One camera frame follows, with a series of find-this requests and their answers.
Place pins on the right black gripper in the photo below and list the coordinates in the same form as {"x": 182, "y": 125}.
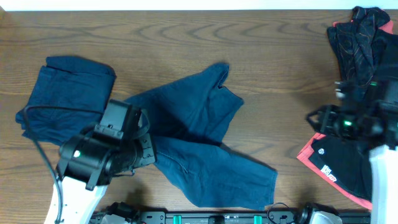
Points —
{"x": 322, "y": 121}

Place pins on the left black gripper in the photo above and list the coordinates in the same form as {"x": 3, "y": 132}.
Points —
{"x": 148, "y": 149}

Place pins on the dark blue denim shorts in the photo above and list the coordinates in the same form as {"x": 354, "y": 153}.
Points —
{"x": 188, "y": 121}

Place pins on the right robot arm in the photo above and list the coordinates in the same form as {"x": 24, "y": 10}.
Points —
{"x": 369, "y": 114}

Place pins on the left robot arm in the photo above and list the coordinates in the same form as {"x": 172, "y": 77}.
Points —
{"x": 119, "y": 143}

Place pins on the black red-trimmed shorts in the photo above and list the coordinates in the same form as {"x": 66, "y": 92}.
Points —
{"x": 344, "y": 163}

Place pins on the black patterned garment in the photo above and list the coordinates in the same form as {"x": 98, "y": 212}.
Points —
{"x": 354, "y": 47}

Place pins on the folded dark blue garment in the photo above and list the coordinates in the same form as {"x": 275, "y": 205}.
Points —
{"x": 78, "y": 89}

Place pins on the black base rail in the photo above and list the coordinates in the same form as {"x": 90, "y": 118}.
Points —
{"x": 276, "y": 214}

